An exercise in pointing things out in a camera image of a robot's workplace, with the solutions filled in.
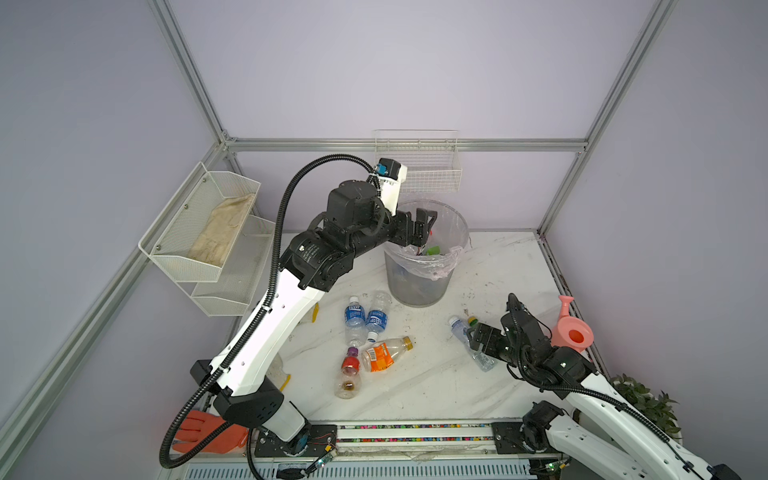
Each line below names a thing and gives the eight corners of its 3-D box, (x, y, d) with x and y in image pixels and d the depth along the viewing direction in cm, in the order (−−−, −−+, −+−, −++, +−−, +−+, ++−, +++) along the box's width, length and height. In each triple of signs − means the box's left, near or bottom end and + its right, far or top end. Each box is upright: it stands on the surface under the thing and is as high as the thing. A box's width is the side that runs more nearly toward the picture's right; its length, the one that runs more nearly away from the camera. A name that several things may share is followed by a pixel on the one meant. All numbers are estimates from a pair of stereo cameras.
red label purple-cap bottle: (336, 399, 82) (334, 395, 78) (342, 350, 91) (340, 345, 88) (359, 400, 82) (357, 395, 79) (362, 350, 91) (361, 345, 88)
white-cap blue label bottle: (343, 346, 91) (341, 339, 87) (348, 303, 101) (346, 295, 97) (365, 346, 91) (364, 339, 87) (368, 303, 101) (367, 295, 97)
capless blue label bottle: (363, 341, 92) (362, 334, 88) (373, 298, 102) (373, 289, 98) (383, 344, 91) (383, 337, 87) (391, 300, 102) (391, 292, 97)
